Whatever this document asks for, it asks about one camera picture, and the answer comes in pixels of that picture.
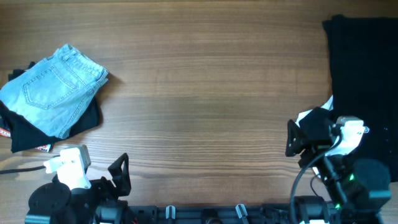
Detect black garment stack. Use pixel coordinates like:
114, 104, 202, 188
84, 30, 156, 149
1, 58, 108, 152

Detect light blue denim shorts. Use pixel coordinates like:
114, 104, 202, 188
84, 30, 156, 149
1, 44, 109, 139

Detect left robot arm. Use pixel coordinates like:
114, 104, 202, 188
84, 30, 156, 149
24, 153, 139, 224

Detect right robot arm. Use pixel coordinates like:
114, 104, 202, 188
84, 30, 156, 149
285, 116, 391, 223

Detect white and black garment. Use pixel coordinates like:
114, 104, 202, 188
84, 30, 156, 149
293, 98, 336, 173

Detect black shirt with logo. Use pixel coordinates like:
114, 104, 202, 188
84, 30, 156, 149
323, 15, 397, 182

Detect orange Maxxis label card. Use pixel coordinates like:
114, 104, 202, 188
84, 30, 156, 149
0, 128, 53, 152

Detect left black cable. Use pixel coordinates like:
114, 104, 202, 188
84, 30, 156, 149
0, 154, 62, 175

